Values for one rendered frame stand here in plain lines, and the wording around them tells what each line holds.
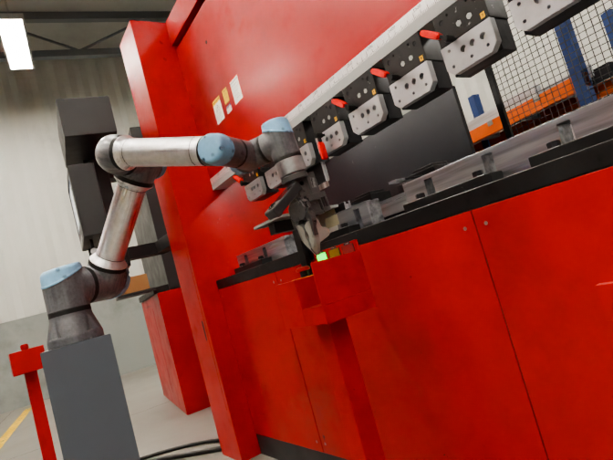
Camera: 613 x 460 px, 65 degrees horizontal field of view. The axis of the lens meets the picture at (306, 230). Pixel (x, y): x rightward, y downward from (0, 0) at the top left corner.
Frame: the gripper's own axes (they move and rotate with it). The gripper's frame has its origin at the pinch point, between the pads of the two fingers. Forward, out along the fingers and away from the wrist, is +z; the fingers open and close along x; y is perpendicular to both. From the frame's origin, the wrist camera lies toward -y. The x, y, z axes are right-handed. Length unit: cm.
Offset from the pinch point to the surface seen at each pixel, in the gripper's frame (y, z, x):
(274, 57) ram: 44, -75, 44
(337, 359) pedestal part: -2.9, 27.7, 2.1
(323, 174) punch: 43, -25, 39
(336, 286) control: -0.9, 9.8, -5.1
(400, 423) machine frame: 21, 59, 18
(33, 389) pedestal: -60, 19, 205
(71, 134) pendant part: -13, -94, 144
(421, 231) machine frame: 26.2, 4.8, -12.4
